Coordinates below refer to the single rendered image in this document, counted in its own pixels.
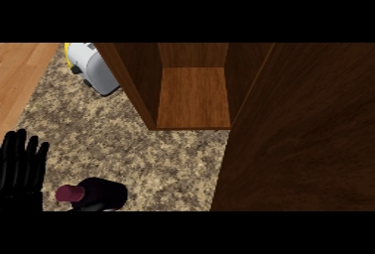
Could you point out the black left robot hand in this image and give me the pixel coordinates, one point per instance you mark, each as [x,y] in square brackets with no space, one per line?
[19,178]

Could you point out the dark wine bottle, maroon cap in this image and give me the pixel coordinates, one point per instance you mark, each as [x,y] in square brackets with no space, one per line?
[99,193]

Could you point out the brown wooden cabinet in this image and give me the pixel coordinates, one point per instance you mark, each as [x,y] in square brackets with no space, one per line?
[192,96]

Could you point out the brown wooden cabinet door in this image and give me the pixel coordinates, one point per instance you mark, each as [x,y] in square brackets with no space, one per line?
[302,132]

